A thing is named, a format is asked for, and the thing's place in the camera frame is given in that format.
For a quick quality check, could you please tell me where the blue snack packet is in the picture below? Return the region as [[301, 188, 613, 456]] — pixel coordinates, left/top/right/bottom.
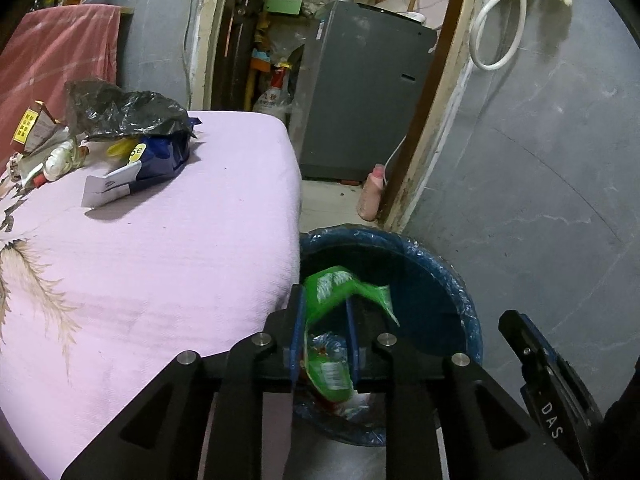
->
[[126, 117, 202, 182]]

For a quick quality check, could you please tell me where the clear bottle with red cap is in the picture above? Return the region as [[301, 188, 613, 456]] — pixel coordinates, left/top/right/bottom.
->
[[253, 62, 294, 122]]

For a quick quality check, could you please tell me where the brown and yellow packet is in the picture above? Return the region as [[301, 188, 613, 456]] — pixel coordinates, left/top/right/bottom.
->
[[11, 101, 69, 154]]

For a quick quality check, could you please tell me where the pink bottle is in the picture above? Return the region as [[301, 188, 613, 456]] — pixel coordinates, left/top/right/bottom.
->
[[356, 165, 387, 222]]

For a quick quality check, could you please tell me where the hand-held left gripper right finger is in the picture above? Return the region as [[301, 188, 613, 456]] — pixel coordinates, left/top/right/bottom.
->
[[345, 299, 585, 480]]

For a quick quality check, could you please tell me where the black plastic bag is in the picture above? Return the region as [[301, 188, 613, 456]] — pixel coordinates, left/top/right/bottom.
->
[[65, 79, 199, 142]]

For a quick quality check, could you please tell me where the white paper card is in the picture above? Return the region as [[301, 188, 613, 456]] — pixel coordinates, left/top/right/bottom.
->
[[81, 162, 142, 209]]

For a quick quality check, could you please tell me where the small white bottle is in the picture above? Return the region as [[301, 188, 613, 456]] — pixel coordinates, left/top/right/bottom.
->
[[42, 141, 82, 182]]

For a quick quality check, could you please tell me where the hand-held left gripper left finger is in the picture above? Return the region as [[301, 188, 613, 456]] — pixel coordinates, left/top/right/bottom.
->
[[60, 289, 307, 480]]

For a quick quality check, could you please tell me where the grey refrigerator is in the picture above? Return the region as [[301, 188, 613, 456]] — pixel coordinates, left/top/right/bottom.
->
[[295, 1, 440, 182]]

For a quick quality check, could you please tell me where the white hose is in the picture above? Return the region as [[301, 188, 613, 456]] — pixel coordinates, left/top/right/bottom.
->
[[469, 0, 527, 72]]

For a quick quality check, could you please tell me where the blue trash bin with liner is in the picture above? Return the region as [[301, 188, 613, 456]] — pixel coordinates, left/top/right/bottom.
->
[[292, 227, 485, 448]]

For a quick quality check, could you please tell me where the green snack wrapper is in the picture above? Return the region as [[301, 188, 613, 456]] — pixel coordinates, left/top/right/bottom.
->
[[302, 265, 401, 411]]

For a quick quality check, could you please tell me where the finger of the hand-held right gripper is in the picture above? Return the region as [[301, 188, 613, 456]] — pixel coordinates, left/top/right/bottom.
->
[[498, 309, 562, 377]]

